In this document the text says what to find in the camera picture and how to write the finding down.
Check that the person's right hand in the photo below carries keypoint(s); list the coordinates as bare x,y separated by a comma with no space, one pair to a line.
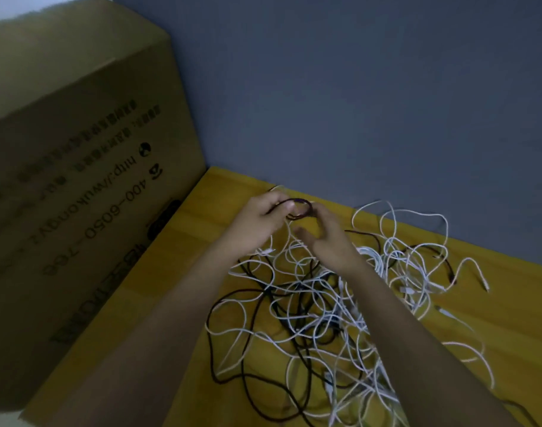
331,244

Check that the person's left hand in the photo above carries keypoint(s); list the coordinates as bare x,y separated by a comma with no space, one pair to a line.
258,222

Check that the person's left forearm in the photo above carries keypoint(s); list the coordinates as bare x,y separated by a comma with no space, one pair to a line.
129,360

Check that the person's right forearm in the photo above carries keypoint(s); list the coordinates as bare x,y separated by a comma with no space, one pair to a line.
422,351

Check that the plain brown cardboard box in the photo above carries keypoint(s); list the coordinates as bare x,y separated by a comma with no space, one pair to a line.
66,191

